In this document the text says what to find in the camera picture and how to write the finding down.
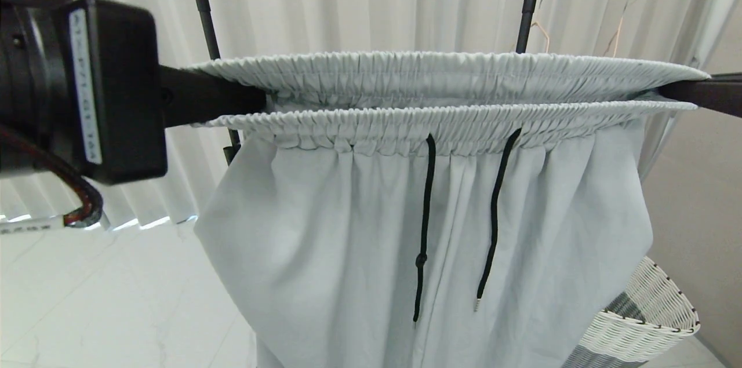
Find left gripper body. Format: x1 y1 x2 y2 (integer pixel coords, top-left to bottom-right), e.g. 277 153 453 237
0 0 169 185

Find pale grey shorts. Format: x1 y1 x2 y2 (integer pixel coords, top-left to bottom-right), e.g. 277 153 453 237
185 50 711 368

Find pink clothes hanger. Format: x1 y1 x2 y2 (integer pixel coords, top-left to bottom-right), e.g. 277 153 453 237
510 19 551 54
603 0 635 59

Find white laundry basket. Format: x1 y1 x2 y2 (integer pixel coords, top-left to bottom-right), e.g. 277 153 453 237
559 256 701 368

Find white curtain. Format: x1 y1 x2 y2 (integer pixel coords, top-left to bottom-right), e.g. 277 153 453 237
0 0 742 229

